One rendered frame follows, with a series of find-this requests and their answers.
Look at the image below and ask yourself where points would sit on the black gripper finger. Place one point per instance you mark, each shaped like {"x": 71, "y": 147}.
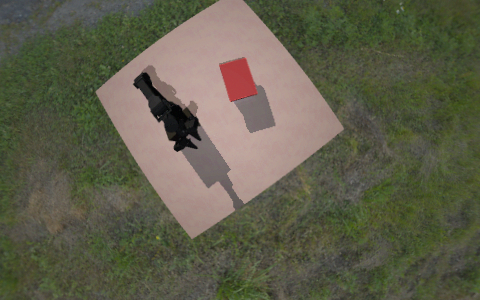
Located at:
{"x": 191, "y": 144}
{"x": 196, "y": 135}

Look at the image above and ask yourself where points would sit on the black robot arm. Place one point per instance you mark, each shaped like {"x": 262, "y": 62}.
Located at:
{"x": 168, "y": 112}

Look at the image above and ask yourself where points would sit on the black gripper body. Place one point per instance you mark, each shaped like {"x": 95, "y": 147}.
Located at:
{"x": 180, "y": 144}

